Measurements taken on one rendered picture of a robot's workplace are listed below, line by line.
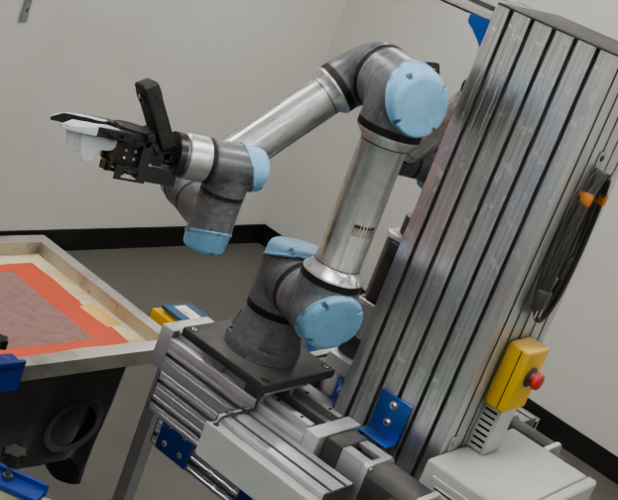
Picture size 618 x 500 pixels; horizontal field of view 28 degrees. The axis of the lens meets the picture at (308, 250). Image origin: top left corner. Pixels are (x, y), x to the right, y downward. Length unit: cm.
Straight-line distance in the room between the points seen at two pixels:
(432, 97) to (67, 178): 380
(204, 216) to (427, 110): 41
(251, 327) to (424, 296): 33
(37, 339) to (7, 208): 279
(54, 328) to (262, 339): 73
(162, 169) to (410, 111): 42
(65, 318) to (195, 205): 100
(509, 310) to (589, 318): 352
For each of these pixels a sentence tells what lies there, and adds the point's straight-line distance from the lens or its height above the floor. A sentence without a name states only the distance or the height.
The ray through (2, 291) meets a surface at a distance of 305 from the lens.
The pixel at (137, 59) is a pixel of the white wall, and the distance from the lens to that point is 572.
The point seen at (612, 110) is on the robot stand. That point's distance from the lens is 226.
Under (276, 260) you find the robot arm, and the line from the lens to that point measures 231.
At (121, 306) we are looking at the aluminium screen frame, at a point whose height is 99.
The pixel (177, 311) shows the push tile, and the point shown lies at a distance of 320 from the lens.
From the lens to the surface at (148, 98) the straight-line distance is 195.
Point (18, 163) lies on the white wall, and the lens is 555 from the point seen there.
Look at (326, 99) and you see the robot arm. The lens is 219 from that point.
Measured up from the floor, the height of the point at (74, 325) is 96.
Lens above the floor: 222
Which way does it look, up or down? 18 degrees down
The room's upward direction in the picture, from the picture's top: 21 degrees clockwise
